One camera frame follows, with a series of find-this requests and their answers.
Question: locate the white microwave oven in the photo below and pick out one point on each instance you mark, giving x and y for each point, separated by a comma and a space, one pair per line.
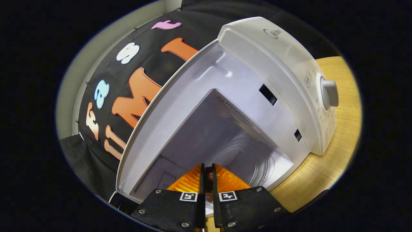
257, 64

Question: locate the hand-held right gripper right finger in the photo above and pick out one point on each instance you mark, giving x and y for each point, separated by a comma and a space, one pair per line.
216, 209

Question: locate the brown meat slab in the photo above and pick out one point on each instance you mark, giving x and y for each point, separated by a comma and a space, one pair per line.
209, 185

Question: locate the white rectangular tray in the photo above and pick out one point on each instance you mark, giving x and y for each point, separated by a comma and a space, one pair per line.
209, 208

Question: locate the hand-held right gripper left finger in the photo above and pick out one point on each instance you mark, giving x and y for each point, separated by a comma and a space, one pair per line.
201, 206

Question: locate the black backdrop cloth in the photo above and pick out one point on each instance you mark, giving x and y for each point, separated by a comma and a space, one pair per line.
151, 51

